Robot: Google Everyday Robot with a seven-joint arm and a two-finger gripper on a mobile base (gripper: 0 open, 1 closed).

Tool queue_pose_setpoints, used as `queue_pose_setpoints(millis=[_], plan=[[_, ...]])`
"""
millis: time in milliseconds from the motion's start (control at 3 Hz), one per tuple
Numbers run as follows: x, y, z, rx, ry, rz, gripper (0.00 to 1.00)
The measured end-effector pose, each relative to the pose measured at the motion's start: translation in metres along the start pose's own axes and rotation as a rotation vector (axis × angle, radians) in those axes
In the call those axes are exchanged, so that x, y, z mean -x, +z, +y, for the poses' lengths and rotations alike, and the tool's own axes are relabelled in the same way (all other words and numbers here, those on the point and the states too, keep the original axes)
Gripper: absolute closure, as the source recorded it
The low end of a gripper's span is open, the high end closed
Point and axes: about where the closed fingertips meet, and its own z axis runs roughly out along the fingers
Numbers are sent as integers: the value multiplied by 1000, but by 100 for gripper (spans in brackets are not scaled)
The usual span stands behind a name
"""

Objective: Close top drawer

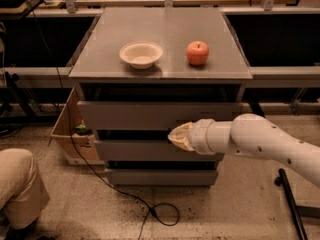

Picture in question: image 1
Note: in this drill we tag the green and orange toy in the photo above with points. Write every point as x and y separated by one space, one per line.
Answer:
82 129

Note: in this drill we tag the grey drawer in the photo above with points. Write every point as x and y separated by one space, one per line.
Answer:
103 115
115 150
161 177

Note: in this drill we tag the black metal stand leg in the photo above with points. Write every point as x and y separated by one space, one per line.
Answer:
282 180

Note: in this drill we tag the white paper bowl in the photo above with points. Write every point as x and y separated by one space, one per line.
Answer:
141 54

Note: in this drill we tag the grey bottom drawer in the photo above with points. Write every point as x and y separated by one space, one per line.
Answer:
161 177

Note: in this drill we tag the grey middle drawer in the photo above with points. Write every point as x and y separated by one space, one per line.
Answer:
115 150

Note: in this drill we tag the person's beige trouser leg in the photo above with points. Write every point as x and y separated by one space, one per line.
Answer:
23 194

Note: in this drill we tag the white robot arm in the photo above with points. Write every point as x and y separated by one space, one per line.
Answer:
249 135

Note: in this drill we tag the grey drawer cabinet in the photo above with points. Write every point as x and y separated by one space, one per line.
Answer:
101 75

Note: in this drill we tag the red apple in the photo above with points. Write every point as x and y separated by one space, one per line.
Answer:
197 53

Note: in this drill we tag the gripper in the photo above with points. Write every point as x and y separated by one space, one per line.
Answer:
199 136

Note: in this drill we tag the brown cardboard box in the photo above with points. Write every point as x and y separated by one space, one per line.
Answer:
76 148

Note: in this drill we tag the grey top drawer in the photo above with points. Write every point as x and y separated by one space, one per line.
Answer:
103 115

